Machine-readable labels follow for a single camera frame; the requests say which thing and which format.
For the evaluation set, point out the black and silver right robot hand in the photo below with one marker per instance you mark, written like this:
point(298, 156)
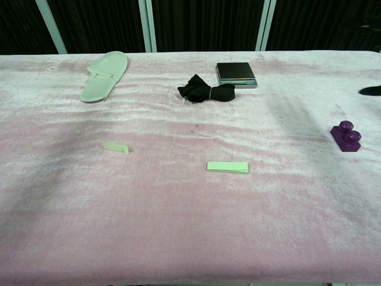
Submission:
point(372, 91)

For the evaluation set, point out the black and silver digital scale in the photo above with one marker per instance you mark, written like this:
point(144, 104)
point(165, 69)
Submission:
point(235, 71)

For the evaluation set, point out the green sticky note pad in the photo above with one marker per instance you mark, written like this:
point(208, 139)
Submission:
point(226, 167)

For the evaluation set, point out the white disposable slipper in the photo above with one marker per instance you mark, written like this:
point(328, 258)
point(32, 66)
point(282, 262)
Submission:
point(102, 79)

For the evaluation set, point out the slanted white frame post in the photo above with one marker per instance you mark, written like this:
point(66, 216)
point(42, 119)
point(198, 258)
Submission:
point(52, 26)

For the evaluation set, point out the purple block with hex bolts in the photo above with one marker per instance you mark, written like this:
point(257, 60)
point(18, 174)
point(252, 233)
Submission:
point(346, 138)

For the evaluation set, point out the pink velvet tablecloth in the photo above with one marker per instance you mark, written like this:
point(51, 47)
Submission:
point(190, 208)

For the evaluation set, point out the black rolled socks bundle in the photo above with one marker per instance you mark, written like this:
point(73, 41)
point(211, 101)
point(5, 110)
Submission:
point(205, 90)

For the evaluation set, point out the black pleated curtain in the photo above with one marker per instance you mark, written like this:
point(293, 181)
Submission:
point(205, 24)

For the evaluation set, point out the small green strip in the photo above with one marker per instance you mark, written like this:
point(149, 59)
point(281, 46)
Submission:
point(114, 147)

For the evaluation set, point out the white double frame post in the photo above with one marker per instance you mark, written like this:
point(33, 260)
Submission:
point(265, 25)
point(148, 26)

